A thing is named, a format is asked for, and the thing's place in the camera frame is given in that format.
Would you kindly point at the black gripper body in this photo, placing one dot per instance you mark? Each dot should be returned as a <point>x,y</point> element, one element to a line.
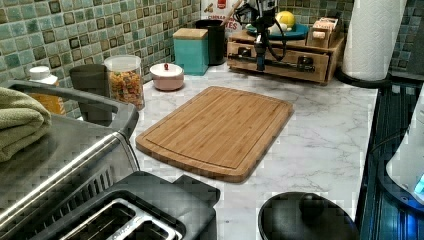
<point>266,10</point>

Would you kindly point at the wooden drawer with black handle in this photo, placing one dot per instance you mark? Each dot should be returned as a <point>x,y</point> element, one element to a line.
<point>316,67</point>

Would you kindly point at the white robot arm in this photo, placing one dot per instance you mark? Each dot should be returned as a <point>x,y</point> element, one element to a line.
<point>404,170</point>

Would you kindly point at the wooden drawer cabinet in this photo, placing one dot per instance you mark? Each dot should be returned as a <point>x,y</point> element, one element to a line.
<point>248,37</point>

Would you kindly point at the yellow toy lemon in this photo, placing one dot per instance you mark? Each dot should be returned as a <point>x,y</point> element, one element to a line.
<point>286,18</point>

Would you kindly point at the wooden spoon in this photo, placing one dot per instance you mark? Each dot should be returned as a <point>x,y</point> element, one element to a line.
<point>231,12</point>

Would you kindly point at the blue plate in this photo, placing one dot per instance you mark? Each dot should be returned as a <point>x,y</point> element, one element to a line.
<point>298,32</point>

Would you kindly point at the cereal box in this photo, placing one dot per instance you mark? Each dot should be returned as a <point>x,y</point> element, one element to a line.
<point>218,10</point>

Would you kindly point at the black utensil holder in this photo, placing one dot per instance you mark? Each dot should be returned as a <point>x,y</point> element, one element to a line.
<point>216,39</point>

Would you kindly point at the tea bag box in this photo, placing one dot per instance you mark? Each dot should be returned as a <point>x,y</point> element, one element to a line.
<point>324,32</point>

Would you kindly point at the teal canister wooden lid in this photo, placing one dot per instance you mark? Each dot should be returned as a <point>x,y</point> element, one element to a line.
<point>191,50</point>

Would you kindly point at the paper towel roll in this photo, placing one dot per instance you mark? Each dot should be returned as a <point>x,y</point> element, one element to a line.
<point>370,42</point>

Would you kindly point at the bamboo cutting board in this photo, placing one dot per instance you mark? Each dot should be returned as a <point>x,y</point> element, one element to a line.
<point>221,133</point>

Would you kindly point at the clear cereal jar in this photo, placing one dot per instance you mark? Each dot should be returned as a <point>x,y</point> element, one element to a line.
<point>124,78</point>

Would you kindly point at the dark grey cup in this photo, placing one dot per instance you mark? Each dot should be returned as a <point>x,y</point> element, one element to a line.
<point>92,78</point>

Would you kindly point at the black round lid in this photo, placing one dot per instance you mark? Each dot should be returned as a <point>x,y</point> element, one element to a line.
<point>304,216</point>

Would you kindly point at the black two-slot toaster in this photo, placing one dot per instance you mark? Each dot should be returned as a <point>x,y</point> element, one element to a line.
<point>142,206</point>

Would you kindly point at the stainless toaster oven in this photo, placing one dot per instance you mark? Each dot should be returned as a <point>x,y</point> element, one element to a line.
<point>43,176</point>

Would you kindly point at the orange liquid bottle white cap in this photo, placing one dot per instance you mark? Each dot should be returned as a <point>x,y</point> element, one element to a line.
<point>43,76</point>

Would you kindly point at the folded beige towel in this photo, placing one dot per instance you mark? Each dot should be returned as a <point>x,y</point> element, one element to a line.
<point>23,120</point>

